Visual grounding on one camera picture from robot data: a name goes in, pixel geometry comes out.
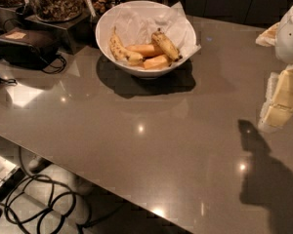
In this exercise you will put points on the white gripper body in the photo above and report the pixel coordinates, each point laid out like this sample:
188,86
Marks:
291,36

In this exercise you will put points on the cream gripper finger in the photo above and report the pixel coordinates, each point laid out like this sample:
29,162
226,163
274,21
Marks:
267,38
278,107

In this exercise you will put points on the spotted banana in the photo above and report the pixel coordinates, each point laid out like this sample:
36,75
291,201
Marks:
121,53
166,45

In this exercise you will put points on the white paper bowl liner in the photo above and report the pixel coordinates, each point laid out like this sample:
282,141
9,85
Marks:
136,21

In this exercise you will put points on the white ceramic bowl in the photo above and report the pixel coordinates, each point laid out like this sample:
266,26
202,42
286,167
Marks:
103,33

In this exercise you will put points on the orange fruit piece lower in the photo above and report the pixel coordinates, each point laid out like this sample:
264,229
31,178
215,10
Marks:
158,62

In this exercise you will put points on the orange fruit piece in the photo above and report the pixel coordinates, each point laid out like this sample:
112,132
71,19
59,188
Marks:
158,62
147,50

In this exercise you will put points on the orange fruit piece upper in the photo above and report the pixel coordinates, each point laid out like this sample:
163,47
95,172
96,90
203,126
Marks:
147,50

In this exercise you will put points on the black metal jar stand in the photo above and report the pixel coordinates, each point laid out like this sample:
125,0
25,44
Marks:
73,35

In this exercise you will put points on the glass jar of nuts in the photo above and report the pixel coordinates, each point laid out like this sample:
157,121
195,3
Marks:
57,10

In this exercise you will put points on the black box device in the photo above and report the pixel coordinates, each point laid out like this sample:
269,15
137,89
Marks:
30,49

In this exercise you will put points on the white grey floor box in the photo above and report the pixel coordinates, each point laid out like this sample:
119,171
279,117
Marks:
10,175

